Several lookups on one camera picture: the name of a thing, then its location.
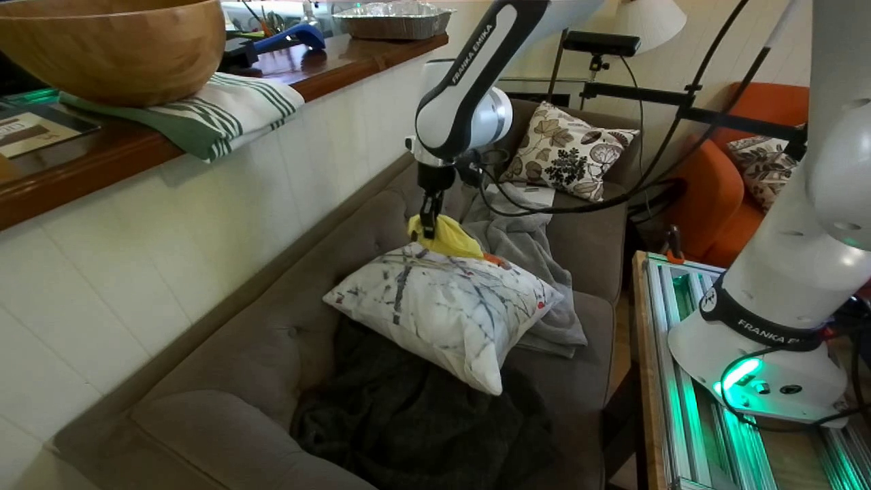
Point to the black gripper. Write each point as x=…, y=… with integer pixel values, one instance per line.
x=435, y=189

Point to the yellow bag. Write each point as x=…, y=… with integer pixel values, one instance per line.
x=455, y=244

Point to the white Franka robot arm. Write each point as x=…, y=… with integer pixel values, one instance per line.
x=779, y=272

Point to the wooden counter top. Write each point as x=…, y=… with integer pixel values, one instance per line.
x=109, y=159

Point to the white pillow with branch print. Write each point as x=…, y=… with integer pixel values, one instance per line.
x=444, y=309

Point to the light grey blanket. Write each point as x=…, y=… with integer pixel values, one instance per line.
x=534, y=248

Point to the brown floral pillow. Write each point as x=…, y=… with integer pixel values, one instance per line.
x=568, y=150

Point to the dark brown blanket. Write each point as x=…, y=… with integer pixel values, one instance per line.
x=409, y=425

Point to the silver foil tray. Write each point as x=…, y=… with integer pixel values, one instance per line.
x=390, y=22

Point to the grey tufted sofa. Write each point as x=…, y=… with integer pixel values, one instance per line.
x=254, y=364

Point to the blue object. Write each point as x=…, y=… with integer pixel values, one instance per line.
x=289, y=38

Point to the green striped white towel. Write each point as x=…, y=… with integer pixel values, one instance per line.
x=219, y=113

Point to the orange armchair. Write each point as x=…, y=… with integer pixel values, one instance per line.
x=708, y=200

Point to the white lamp shade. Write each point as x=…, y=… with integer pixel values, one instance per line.
x=648, y=22

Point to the patterned pillow on armchair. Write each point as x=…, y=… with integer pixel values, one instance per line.
x=763, y=166

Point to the large wooden bowl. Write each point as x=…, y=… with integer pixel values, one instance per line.
x=109, y=45

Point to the book under glass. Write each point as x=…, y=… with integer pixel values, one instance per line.
x=30, y=131

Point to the black camera boom stand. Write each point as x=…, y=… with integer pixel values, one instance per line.
x=654, y=95

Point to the aluminium frame robot table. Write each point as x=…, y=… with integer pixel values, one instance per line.
x=670, y=408

